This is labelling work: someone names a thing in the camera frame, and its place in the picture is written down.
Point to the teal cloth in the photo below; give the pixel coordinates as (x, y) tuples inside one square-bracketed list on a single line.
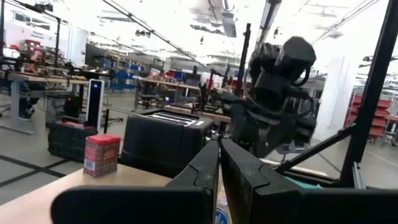
[(306, 185)]

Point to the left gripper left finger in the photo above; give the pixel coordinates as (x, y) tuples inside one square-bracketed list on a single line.
[(140, 205)]

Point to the black crate red top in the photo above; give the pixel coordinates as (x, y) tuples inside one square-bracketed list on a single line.
[(68, 143)]

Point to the thin black stand pole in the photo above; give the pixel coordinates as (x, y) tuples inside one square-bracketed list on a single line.
[(244, 59)]

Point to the red-lidded smoked paprika tin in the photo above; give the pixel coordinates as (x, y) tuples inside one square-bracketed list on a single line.
[(101, 155)]

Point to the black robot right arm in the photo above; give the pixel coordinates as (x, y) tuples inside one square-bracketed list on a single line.
[(273, 71)]

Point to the red storage bin rack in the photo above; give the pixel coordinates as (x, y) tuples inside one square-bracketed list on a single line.
[(377, 121)]

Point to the person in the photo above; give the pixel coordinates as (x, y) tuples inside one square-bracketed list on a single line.
[(29, 99)]

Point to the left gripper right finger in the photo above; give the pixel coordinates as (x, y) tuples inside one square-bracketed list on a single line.
[(280, 205)]

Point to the white tower device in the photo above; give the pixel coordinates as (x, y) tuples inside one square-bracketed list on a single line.
[(94, 105)]

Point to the wooden workbench grey legs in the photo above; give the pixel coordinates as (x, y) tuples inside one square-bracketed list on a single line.
[(14, 102), (168, 83)]

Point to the black metal rig frame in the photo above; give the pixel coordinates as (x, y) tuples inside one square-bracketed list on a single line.
[(371, 93)]

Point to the black four-slot toaster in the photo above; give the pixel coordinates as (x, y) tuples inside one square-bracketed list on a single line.
[(155, 143)]

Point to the long blue wrap box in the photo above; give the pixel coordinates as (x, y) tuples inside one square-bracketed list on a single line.
[(222, 216)]

